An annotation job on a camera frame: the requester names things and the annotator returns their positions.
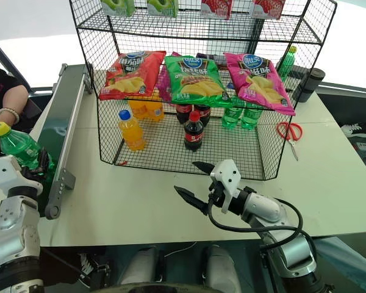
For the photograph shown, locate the green potato chips bag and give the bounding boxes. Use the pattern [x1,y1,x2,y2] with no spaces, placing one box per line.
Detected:
[164,54,233,108]

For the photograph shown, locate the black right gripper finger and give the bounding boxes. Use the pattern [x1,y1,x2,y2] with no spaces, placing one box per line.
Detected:
[173,185,210,217]
[192,161,216,177]

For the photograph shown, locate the black cylindrical flask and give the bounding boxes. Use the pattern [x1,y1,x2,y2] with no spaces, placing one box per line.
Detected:
[292,67,326,103]

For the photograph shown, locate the green soda bottle yellow cap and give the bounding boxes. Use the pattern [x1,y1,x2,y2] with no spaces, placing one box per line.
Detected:
[0,121,56,181]

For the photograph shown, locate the white bead bracelet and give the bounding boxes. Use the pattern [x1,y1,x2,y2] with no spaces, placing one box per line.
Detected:
[0,106,21,125]

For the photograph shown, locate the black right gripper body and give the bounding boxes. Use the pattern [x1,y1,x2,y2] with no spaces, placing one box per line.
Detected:
[207,179,229,210]

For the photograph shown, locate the person's arm with bracelet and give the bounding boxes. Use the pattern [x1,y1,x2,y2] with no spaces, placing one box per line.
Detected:
[0,62,29,123]

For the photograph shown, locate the red handled scissors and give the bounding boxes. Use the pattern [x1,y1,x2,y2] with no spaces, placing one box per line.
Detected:
[275,121,304,162]

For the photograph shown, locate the black wire mesh rack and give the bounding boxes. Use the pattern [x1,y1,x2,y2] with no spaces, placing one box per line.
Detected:
[68,0,338,181]

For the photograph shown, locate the thin white cable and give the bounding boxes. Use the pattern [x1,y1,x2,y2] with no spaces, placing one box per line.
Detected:
[163,242,198,258]

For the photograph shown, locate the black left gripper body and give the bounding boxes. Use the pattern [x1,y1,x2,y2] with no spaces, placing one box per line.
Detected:
[20,166,48,184]

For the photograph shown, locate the black and white shoe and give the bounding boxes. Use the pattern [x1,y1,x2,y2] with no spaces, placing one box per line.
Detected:
[340,121,366,139]

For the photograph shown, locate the orange soda bottle blue cap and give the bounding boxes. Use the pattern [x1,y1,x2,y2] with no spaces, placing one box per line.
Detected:
[118,109,148,153]

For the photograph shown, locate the green snack packets top shelf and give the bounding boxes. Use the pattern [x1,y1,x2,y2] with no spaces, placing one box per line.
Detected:
[100,0,137,18]

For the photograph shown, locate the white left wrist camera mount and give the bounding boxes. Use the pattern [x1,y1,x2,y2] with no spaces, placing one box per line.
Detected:
[0,154,44,197]

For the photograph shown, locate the red snack packets top shelf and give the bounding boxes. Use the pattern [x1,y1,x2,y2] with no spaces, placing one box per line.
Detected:
[200,0,234,21]

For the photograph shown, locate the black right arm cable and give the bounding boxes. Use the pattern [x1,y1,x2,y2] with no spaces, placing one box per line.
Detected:
[207,195,318,247]

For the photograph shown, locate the magenta snack bag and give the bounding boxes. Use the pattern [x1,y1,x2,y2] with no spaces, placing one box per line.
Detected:
[156,51,184,106]

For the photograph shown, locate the teal cloth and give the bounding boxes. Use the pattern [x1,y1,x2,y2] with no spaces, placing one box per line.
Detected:
[312,235,366,293]

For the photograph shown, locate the red potato chips bag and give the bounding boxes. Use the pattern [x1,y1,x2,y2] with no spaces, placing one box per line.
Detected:
[98,50,167,101]

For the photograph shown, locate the green apple drink carton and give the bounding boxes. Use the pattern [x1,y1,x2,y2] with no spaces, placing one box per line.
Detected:
[146,0,179,18]

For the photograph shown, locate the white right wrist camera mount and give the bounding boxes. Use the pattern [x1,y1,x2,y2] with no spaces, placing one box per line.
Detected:
[209,159,242,214]

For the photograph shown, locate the cola bottle red cap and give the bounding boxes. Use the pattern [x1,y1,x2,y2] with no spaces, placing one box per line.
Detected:
[183,110,206,153]

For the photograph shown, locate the pink potato chips bag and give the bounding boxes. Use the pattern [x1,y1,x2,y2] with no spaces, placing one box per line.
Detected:
[224,52,297,117]

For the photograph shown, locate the red strawberry drink carton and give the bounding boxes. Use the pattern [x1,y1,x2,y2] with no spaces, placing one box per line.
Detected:
[251,0,287,21]

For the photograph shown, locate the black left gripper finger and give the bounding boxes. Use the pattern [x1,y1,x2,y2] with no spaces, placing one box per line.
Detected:
[32,147,52,176]

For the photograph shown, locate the white rounded robot leg cover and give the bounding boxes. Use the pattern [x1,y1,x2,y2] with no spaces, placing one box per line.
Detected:
[204,243,242,293]
[118,245,160,288]

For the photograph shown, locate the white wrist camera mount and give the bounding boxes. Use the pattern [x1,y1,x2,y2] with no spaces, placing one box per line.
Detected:
[0,154,44,197]
[209,159,242,214]

